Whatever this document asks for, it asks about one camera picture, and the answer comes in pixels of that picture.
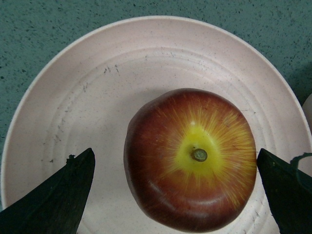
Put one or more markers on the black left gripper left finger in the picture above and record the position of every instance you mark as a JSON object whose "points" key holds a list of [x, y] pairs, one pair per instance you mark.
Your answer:
{"points": [[56, 206]]}

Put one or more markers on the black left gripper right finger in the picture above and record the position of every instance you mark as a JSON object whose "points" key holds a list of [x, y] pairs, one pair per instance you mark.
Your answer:
{"points": [[289, 192]]}

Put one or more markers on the red yellow apple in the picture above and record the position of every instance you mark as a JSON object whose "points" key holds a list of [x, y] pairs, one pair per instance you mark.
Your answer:
{"points": [[190, 160]]}

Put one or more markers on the pink round plate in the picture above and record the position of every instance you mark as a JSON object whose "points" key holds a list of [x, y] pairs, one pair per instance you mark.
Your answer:
{"points": [[87, 94]]}

